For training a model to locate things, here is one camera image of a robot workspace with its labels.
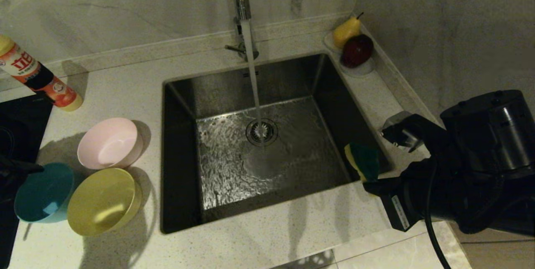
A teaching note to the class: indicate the pink plastic bowl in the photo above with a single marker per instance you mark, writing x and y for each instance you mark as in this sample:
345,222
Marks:
108,143

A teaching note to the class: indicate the stainless steel sink basin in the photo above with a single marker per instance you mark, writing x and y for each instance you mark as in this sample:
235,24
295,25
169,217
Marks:
317,164

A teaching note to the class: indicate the dark red apple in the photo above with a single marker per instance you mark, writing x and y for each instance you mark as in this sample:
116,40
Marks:
356,51

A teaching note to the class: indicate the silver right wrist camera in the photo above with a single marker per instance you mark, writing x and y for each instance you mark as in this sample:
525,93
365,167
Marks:
403,133

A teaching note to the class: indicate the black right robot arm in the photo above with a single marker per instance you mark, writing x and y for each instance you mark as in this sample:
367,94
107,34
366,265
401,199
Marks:
493,156

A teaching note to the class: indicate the round metal drain strainer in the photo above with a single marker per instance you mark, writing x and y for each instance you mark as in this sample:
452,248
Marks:
269,129

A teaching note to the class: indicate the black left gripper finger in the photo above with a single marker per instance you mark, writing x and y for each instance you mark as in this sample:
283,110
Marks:
25,167

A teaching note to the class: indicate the blue plastic bowl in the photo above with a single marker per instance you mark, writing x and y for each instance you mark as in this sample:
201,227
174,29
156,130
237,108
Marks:
46,198

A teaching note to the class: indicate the yellow dish soap bottle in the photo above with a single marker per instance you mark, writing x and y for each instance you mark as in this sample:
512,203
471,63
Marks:
29,70

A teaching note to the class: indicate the yellow pear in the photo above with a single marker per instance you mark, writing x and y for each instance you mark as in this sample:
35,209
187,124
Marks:
345,32

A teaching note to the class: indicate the black induction cooktop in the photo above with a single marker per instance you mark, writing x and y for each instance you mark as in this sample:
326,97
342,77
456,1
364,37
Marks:
21,126

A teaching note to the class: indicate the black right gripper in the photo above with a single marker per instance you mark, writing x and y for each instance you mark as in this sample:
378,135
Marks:
411,198

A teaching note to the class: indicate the yellow green sponge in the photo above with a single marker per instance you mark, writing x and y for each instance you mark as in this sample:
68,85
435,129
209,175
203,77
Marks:
368,160

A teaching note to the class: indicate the yellow plastic bowl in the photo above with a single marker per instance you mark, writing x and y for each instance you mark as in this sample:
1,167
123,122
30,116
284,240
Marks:
100,202

